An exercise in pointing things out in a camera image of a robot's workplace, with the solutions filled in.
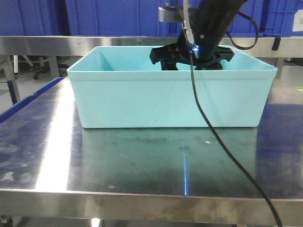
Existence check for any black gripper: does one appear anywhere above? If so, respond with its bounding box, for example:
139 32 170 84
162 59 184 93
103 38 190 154
150 32 235 71

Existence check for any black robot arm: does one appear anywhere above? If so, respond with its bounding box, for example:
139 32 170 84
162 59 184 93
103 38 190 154
150 0 245 70

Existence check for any blue crate centre right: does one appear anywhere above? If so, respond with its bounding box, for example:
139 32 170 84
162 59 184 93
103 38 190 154
162 0 263 37

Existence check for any blue crate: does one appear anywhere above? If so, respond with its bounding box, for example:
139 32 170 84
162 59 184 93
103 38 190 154
0 0 65 35
260 0 303 37
162 0 263 37
65 0 167 37

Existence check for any light blue plastic bin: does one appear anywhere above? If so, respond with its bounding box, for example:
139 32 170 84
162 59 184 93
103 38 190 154
67 46 277 128

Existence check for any blue crate centre left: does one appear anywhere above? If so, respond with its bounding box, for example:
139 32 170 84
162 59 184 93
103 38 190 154
65 0 167 37

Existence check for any black tape strip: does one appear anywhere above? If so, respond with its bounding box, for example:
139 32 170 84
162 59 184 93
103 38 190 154
271 37 281 51

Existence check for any blue crate far right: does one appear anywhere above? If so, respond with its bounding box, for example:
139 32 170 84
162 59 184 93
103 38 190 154
260 0 303 37

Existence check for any white label on crate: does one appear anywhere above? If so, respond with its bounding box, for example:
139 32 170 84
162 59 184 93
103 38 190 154
293 9 303 32

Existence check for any office chair base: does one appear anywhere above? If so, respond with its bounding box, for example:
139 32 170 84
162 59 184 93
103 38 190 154
33 55 69 79

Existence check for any blue crate far left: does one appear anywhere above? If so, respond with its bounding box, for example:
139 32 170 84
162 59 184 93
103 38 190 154
0 0 65 35

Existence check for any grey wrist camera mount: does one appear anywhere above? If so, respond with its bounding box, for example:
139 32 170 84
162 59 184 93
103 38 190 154
158 0 197 32

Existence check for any black cable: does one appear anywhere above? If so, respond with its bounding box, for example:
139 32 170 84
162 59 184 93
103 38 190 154
181 10 284 227

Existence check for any stainless steel shelf rail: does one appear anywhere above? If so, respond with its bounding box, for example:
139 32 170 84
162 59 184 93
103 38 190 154
0 35 303 58

